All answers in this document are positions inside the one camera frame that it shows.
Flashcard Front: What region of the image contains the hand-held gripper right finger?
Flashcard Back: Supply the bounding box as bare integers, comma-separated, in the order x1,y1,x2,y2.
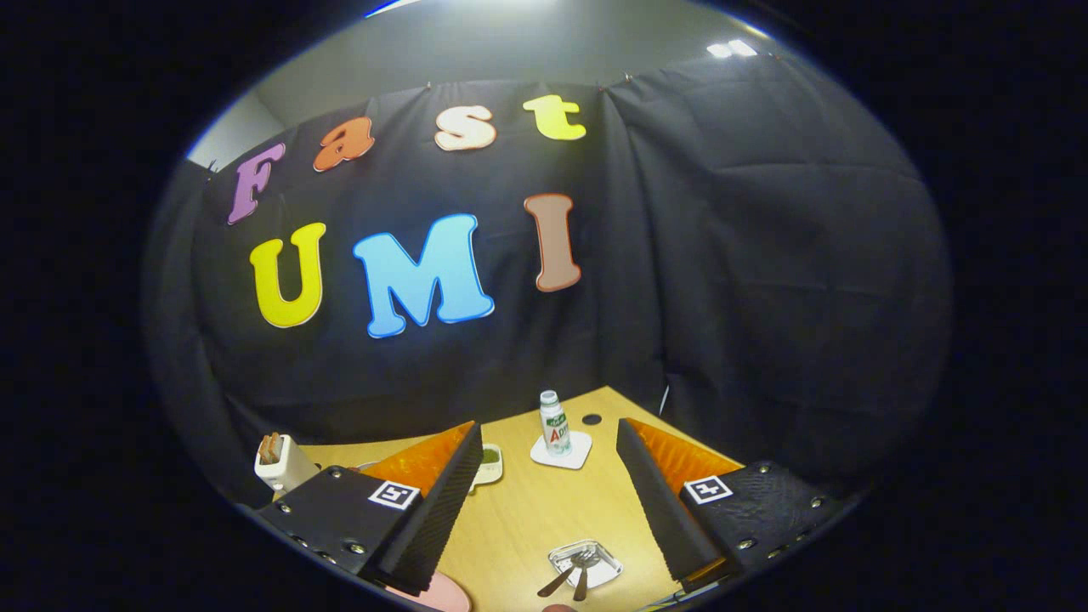
615,416,855,596

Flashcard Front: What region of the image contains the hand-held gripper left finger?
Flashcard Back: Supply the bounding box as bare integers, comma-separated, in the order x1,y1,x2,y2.
253,421,485,598

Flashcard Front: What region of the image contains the white divided dish of beans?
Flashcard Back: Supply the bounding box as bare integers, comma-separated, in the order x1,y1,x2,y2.
472,444,504,487

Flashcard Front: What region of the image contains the pink plate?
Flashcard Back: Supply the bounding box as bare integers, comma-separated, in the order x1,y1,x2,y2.
387,571,473,612

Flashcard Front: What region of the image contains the white square coaster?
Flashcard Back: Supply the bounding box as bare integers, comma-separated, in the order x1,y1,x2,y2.
530,430,593,471

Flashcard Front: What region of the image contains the white bottle with green label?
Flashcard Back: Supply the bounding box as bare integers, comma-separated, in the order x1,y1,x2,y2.
539,390,572,456

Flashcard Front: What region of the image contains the white toaster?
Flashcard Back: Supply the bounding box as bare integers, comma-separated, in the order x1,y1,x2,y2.
254,433,322,494

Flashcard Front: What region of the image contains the metal wire drain rack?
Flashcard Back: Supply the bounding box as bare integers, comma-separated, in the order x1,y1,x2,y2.
547,540,624,590

